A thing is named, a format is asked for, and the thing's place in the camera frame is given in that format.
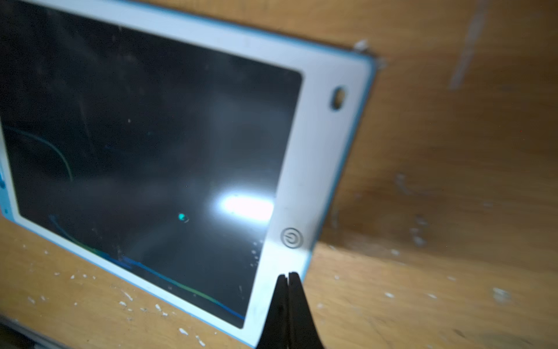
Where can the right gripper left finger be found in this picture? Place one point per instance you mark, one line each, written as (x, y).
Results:
(276, 326)

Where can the blue-edged white drawing tablet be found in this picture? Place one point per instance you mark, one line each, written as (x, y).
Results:
(193, 158)

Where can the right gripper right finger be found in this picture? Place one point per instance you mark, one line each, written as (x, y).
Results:
(302, 330)

